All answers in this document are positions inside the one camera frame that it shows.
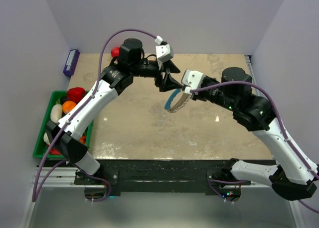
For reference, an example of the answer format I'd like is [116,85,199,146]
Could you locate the orange fruit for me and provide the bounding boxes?
[62,101,77,114]

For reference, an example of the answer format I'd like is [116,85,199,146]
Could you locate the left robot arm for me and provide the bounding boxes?
[45,37,181,184]

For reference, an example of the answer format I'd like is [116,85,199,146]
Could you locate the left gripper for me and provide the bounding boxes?
[132,58,182,92]

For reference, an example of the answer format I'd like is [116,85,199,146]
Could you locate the white radish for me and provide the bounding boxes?
[50,104,63,123]

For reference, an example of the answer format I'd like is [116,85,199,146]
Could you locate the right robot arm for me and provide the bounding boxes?
[195,67,319,201]

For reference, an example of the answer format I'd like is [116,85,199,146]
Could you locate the red tomato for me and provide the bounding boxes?
[111,47,120,58]

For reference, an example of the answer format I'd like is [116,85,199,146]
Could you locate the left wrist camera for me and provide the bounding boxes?
[156,44,174,63]

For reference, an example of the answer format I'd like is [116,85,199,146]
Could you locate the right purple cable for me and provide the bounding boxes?
[189,80,319,214]

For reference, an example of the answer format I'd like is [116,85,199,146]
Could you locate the red bell pepper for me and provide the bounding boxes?
[66,87,86,103]

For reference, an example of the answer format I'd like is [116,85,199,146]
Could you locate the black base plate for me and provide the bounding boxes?
[74,159,275,198]

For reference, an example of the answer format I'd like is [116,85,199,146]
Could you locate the purple box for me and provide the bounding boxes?
[63,49,80,77]

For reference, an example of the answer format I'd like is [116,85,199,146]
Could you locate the purple cable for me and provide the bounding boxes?
[189,80,319,214]
[31,29,163,203]

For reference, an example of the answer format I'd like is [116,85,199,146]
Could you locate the green cabbage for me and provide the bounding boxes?
[43,132,50,145]

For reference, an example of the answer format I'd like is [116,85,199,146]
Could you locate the blue grey keyring with rings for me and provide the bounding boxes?
[164,87,192,113]

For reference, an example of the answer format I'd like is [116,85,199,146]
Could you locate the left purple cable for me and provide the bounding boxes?
[31,29,163,203]

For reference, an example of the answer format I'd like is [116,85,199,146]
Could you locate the orange pumpkin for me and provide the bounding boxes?
[79,135,86,144]

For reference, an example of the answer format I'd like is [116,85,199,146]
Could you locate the green plastic bin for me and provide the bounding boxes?
[33,91,93,159]

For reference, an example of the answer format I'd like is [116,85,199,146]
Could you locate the aluminium frame rail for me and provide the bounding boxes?
[20,167,306,228]

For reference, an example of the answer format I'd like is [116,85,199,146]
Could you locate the red chili pepper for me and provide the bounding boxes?
[49,147,61,156]

